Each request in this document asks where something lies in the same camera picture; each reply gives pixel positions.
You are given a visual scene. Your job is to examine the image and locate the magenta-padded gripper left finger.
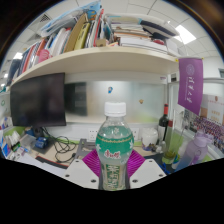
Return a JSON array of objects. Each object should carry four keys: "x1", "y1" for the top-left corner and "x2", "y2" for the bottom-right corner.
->
[{"x1": 63, "y1": 148, "x2": 103, "y2": 190}]

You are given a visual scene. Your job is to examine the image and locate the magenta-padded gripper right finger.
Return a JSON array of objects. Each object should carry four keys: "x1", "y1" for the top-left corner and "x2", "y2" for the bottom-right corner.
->
[{"x1": 125, "y1": 148, "x2": 168, "y2": 190}]

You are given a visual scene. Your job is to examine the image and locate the green-label tea bottle white cap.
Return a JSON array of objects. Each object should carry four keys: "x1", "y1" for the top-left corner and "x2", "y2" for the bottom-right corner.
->
[{"x1": 95, "y1": 101, "x2": 135, "y2": 192}]

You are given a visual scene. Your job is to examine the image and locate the purple translucent water bottle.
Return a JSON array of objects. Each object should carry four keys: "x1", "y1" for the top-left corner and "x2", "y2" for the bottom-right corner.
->
[{"x1": 174, "y1": 129, "x2": 214, "y2": 173}]

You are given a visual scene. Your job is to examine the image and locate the grey metal laptop stand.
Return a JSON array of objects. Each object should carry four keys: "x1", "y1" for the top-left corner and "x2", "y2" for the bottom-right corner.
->
[{"x1": 74, "y1": 138, "x2": 98, "y2": 160}]

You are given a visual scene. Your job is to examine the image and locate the black desk mat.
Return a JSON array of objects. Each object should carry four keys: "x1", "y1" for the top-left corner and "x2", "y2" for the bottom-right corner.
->
[{"x1": 34, "y1": 151, "x2": 175, "y2": 175}]

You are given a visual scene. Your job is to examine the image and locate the white jar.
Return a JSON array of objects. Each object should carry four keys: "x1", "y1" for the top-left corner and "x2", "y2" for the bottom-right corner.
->
[{"x1": 141, "y1": 127, "x2": 160, "y2": 152}]

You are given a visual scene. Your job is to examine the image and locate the translucent green cup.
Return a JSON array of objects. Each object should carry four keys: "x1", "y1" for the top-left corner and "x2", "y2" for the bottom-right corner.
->
[{"x1": 162, "y1": 128, "x2": 185, "y2": 165}]

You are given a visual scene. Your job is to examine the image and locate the small blue box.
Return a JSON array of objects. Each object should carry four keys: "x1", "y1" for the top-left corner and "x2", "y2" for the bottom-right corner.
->
[{"x1": 34, "y1": 136, "x2": 50, "y2": 150}]

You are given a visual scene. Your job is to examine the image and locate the dark wine bottle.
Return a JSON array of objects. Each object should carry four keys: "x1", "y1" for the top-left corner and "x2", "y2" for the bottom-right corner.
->
[{"x1": 157, "y1": 103, "x2": 170, "y2": 142}]

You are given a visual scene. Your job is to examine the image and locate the clear plastic box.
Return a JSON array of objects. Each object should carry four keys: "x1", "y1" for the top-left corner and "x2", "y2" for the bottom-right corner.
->
[{"x1": 19, "y1": 133, "x2": 38, "y2": 150}]

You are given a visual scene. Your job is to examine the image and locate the group photo poster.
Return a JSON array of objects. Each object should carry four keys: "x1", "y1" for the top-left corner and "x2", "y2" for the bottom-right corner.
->
[{"x1": 191, "y1": 94, "x2": 224, "y2": 155}]

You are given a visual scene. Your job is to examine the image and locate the black computer monitor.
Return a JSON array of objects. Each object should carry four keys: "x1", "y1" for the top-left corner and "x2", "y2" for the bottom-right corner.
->
[{"x1": 9, "y1": 72, "x2": 67, "y2": 128}]

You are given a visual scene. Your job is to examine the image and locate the purple hanging banner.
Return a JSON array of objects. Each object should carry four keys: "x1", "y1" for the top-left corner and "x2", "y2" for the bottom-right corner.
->
[{"x1": 177, "y1": 57, "x2": 205, "y2": 116}]

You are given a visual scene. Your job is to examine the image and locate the ceiling lights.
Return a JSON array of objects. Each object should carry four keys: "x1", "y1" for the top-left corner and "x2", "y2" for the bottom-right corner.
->
[{"x1": 12, "y1": 24, "x2": 197, "y2": 61}]

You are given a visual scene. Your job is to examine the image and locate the black cables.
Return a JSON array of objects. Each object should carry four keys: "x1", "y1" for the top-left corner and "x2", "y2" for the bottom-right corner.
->
[{"x1": 41, "y1": 128, "x2": 80, "y2": 164}]

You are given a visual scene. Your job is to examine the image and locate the wall shelf with books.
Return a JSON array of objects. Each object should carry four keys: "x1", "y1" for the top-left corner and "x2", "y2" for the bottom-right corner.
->
[{"x1": 5, "y1": 1, "x2": 181, "y2": 89}]

